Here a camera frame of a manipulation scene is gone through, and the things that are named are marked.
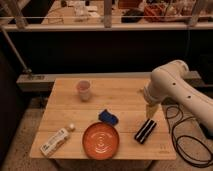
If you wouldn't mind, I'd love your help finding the black floor cable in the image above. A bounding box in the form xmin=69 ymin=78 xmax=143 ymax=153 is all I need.
xmin=164 ymin=103 xmax=213 ymax=169

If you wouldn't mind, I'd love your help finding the white plastic bottle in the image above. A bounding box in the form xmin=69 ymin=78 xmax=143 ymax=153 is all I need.
xmin=40 ymin=124 xmax=75 ymax=157

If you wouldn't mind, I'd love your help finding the translucent plastic cup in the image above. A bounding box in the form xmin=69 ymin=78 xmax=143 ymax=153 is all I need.
xmin=76 ymin=80 xmax=91 ymax=101

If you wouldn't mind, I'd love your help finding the black object on shelf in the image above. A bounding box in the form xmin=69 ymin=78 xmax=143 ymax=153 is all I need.
xmin=121 ymin=9 xmax=144 ymax=23

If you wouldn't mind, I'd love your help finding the orange bowl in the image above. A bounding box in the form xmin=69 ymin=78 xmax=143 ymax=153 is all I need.
xmin=82 ymin=122 xmax=120 ymax=160

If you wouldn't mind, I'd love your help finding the blue crumpled cloth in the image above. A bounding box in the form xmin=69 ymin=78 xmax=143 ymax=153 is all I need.
xmin=98 ymin=109 xmax=118 ymax=126

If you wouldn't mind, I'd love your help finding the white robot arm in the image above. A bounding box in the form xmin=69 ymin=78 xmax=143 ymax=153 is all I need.
xmin=143 ymin=60 xmax=213 ymax=139

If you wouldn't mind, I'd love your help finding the black white striped block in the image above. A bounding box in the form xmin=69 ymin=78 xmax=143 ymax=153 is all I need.
xmin=134 ymin=119 xmax=157 ymax=144

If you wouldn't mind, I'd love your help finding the grey wall ledge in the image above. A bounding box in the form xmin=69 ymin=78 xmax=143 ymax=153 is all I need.
xmin=16 ymin=70 xmax=213 ymax=93

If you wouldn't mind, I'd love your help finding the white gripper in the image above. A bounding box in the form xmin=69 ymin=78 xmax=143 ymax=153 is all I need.
xmin=143 ymin=84 xmax=164 ymax=119

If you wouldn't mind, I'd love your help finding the metal frame rail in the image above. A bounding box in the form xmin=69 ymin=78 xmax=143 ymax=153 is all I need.
xmin=0 ymin=0 xmax=213 ymax=32

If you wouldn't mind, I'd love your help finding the red object on shelf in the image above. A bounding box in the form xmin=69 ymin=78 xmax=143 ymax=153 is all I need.
xmin=143 ymin=2 xmax=183 ymax=23

